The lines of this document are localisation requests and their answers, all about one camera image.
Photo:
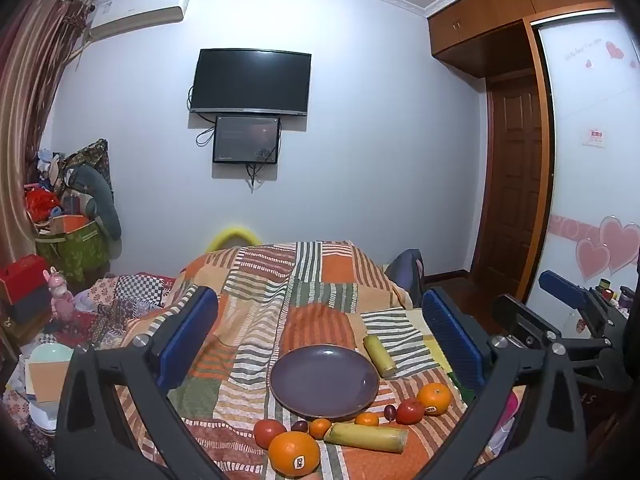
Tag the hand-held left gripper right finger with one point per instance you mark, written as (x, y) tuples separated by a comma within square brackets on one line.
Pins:
[(452, 345)]

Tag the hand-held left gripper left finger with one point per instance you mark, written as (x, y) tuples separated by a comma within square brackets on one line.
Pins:
[(192, 340)]

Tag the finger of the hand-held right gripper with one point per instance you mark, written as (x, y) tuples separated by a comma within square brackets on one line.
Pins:
[(525, 317), (562, 287)]

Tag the orange with sticker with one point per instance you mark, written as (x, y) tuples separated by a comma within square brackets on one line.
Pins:
[(434, 397), (294, 453)]

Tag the short sugarcane piece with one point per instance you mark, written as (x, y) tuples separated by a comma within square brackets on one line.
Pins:
[(380, 357)]

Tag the red tomato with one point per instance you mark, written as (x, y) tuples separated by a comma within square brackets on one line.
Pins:
[(269, 432), (410, 411)]

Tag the small tangerine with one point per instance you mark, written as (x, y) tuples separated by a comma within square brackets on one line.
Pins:
[(320, 428), (367, 419)]

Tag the long sugarcane piece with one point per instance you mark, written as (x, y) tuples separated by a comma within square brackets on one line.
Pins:
[(365, 437)]

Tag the dark purple plate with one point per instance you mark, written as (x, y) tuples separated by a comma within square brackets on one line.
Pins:
[(325, 382)]

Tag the small bottles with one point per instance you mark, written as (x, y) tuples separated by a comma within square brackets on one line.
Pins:
[(615, 290)]

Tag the checkered quilt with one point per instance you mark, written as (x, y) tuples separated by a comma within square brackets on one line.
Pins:
[(135, 290)]

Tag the dark blue cushion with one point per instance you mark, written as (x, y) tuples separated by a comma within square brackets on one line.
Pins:
[(405, 272)]

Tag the dark plum right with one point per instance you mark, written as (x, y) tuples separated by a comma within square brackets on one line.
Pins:
[(390, 411)]

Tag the dark plum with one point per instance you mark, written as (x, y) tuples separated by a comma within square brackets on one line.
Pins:
[(390, 411), (299, 426)]

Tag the white heart-print wardrobe door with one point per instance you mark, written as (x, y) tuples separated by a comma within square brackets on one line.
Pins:
[(590, 185)]

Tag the brown wooden door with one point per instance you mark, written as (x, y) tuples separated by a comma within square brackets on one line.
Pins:
[(517, 185)]

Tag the striped patchwork blanket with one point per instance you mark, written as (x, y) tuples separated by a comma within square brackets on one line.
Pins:
[(310, 285)]

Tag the dark plum left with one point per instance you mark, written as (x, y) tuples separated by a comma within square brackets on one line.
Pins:
[(299, 426)]

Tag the pink plush toy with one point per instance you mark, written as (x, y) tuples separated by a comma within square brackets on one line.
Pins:
[(60, 295)]

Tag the pale green bowl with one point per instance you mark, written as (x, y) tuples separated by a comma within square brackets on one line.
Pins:
[(50, 352)]

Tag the green storage box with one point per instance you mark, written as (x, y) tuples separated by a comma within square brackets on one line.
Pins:
[(75, 252)]

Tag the tan cardboard sheet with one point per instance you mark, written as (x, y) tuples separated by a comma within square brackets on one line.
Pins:
[(45, 380)]

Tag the red paper note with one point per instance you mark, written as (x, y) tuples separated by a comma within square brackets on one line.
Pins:
[(595, 137)]

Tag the orange flat box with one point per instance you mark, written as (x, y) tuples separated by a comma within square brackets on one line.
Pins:
[(70, 222)]

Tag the red box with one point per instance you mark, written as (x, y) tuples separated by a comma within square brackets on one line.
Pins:
[(22, 277)]

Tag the red plastic bag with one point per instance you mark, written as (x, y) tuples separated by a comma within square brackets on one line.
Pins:
[(41, 202)]

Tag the small black monitor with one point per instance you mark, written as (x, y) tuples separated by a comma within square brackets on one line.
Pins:
[(245, 139)]

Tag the dark floral cushion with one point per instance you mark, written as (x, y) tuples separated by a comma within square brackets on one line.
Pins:
[(92, 155)]

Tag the striped brown curtain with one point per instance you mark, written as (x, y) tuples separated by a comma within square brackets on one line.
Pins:
[(30, 110)]

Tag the wooden overhead cabinet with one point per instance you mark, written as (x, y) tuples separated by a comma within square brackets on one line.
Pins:
[(480, 15)]

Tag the white air conditioner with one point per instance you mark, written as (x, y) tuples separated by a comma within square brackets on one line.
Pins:
[(135, 12)]

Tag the black wall television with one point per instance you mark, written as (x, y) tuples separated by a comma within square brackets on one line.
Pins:
[(250, 80)]

